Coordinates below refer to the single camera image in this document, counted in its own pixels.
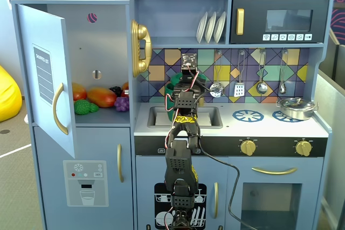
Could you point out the white toy plate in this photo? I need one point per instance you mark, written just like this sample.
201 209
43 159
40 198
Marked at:
209 29
200 29
219 28

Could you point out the red orange toy fruit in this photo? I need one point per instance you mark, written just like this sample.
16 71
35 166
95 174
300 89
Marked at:
125 88

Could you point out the steel slotted skimmer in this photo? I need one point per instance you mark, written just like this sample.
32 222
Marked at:
217 91

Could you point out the grey office partition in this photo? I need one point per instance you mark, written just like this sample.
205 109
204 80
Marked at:
332 106

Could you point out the steel slotted spatula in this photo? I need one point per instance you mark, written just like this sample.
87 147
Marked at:
239 90

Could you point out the blue fridge door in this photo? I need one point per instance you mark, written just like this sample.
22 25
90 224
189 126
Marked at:
32 33

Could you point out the blue toy kitchen unit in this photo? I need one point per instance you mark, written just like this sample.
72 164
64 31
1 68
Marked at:
107 138

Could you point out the small orange red toy mango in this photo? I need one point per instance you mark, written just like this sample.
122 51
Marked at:
78 92

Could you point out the black toy microwave door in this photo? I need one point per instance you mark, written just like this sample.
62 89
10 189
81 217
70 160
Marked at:
253 25

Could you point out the steel pot lid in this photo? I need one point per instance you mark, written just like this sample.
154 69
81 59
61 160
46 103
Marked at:
296 103

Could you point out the gold toy telephone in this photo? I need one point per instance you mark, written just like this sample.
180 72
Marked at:
140 65

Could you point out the purple toy grapes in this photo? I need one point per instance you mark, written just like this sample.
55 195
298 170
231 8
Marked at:
121 104

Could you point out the green printed container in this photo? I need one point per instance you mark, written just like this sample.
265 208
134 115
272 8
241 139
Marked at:
169 100

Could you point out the steel spoon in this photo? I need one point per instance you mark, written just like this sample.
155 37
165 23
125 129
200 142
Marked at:
282 87

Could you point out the steel toy pot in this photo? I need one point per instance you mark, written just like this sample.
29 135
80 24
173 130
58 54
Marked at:
296 112

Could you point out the steel ladle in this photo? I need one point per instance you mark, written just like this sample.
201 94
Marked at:
261 87

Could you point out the large orange red toy mango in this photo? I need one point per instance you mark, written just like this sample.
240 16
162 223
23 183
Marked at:
102 97

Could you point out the grey toy sink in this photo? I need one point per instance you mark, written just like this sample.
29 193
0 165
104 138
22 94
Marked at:
214 117

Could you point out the gold stove knob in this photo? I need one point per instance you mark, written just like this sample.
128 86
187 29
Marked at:
304 148
248 147

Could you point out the gold faucet knob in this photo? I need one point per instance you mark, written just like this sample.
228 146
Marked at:
201 102

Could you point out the green toy broccoli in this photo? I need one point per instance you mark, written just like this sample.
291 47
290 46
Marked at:
82 107

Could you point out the dark toy blackberry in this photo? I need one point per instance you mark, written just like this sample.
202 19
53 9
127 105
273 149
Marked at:
115 90

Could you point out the yellow bean bag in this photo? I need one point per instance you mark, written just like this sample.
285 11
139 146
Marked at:
9 98

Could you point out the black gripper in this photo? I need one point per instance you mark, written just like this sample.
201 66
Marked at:
187 74

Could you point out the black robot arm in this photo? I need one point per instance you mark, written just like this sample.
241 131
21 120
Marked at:
178 160

